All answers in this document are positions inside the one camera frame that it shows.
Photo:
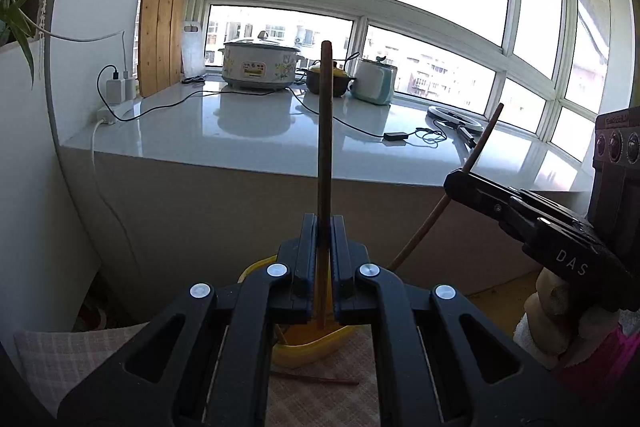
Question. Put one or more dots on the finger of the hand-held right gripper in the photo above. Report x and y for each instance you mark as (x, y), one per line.
(490, 202)

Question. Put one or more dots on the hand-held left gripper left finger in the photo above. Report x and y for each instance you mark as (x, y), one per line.
(302, 267)

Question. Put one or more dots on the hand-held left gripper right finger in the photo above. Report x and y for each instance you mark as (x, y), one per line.
(345, 267)

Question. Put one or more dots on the light brown wooden chopstick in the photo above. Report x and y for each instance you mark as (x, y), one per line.
(482, 142)

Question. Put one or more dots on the yellow plastic container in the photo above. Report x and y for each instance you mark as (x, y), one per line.
(300, 352)

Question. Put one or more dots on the reddish wooden chopstick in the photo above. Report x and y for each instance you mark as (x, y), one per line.
(320, 379)

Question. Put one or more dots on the dark brown wooden chopstick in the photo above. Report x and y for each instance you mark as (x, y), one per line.
(325, 132)

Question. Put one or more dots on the person's right hand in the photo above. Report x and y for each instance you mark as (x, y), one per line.
(550, 317)

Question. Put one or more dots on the black power adapter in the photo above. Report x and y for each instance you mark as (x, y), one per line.
(395, 137)

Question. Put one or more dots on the grey windowsill counter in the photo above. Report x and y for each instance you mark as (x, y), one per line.
(250, 122)

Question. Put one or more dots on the pale green electric kettle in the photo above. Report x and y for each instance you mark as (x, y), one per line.
(372, 82)

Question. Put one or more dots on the dark pot with yellow lid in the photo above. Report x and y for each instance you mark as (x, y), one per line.
(340, 84)

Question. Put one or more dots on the white floral slow cooker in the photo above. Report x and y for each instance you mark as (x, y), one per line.
(260, 67)

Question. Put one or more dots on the white cutting board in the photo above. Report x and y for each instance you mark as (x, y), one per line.
(192, 57)

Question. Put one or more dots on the white power strip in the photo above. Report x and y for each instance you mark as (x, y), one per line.
(105, 117)

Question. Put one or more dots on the white phone charger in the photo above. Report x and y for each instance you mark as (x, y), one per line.
(130, 87)
(115, 89)

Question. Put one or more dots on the pink checked cloth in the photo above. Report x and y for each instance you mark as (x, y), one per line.
(60, 357)

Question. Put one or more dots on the wooden plank board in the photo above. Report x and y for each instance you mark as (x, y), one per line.
(160, 32)

